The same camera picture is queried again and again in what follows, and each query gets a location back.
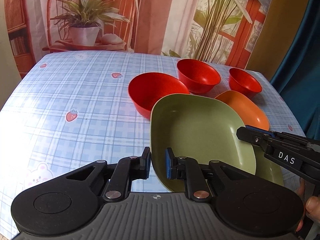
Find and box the green square plate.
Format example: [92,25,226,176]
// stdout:
[150,94,284,192]

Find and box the person's right hand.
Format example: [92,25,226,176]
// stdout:
[296,178,319,226]

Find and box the printed backdrop cloth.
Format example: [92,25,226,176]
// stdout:
[4,0,271,75]

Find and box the small red bowl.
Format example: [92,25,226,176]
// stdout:
[228,68,263,99]

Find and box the medium red bowl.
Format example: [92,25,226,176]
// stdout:
[177,59,221,95]

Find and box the blue curtain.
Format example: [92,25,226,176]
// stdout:
[271,0,319,140]

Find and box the large red bowl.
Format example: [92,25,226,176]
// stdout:
[128,72,189,120]

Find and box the blue plaid tablecloth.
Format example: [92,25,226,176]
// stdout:
[0,50,307,240]

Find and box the orange plate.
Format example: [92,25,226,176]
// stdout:
[215,90,270,131]

